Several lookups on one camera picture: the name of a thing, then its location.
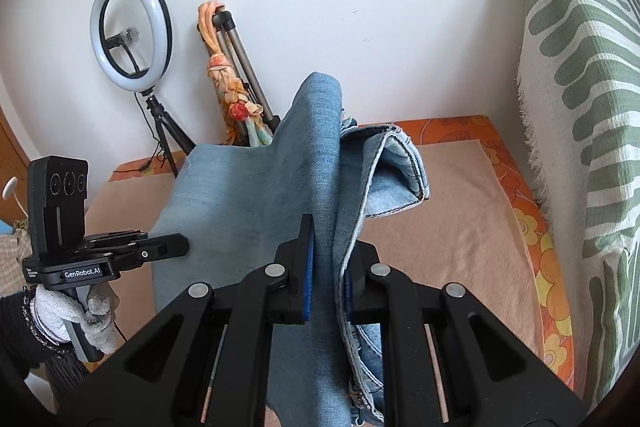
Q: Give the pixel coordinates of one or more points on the grey folded tripod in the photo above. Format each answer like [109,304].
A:
[245,67]

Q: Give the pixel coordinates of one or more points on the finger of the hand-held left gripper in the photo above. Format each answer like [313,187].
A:
[165,247]

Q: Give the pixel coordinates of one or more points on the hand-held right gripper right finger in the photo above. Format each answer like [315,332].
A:
[350,302]

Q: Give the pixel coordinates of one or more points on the blue denim pants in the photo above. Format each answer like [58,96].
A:
[240,197]

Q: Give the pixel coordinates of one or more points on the person's left forearm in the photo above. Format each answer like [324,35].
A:
[14,337]

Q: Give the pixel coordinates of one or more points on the beige plaid blanket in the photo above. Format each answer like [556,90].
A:
[10,257]

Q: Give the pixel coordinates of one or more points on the white clip desk lamp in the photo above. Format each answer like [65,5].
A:
[10,190]

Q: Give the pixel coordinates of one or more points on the orange floral bed sheet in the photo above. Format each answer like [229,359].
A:
[550,267]

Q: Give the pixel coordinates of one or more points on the colourful floral scarf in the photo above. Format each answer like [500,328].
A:
[225,77]

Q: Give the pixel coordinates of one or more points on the peach blanket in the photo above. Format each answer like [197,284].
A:
[465,232]

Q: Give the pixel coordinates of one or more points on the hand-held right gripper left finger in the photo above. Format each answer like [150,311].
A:
[307,277]

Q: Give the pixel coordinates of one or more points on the person's left hand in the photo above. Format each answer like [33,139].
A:
[57,312]

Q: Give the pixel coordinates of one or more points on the green striped white blanket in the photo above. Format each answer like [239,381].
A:
[575,57]

